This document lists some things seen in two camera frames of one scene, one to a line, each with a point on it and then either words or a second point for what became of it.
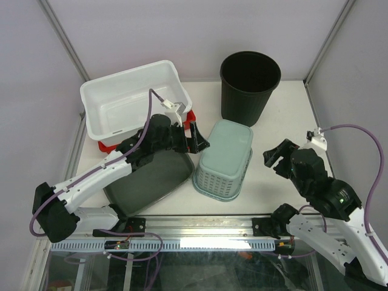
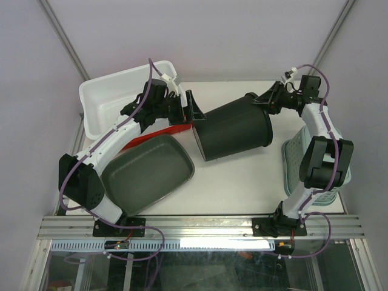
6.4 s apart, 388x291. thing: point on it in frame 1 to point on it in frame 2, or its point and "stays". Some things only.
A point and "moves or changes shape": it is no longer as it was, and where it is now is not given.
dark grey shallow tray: (150, 182) stays
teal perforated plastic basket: (224, 160) moves or changes shape
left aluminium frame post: (54, 21) stays
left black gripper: (198, 143) to (194, 111)
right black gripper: (282, 150) to (271, 97)
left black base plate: (132, 225) stays
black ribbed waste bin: (248, 80) to (237, 127)
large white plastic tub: (116, 105) stays
